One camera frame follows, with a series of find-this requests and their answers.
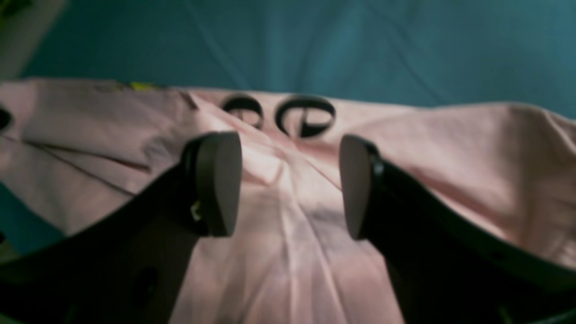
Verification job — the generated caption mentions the pink T-shirt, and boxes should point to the pink T-shirt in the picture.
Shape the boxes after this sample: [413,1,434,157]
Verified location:
[1,79,575,324]

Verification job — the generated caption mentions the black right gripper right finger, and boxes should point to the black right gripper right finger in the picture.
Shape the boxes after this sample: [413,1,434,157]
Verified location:
[339,135,576,324]

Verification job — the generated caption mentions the teal table cloth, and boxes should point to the teal table cloth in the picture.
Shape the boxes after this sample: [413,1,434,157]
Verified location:
[0,0,576,255]

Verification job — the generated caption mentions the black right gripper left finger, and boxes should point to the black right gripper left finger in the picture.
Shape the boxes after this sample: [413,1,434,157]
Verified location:
[0,132,242,324]

